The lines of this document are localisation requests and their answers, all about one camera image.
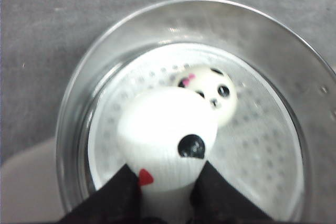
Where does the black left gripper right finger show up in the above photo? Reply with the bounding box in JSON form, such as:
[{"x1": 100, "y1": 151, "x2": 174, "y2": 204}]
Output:
[{"x1": 189, "y1": 162, "x2": 273, "y2": 223}]

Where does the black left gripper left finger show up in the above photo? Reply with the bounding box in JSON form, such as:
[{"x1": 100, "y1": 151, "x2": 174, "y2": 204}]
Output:
[{"x1": 57, "y1": 165, "x2": 141, "y2": 223}]

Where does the panda bun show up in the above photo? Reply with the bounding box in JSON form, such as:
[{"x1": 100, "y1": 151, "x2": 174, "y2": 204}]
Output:
[
  {"x1": 116, "y1": 86, "x2": 218, "y2": 224},
  {"x1": 173, "y1": 65, "x2": 238, "y2": 127}
]

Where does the stainless steel steamer pot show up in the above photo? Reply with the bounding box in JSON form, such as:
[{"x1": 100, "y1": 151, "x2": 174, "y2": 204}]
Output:
[{"x1": 56, "y1": 0, "x2": 335, "y2": 223}]

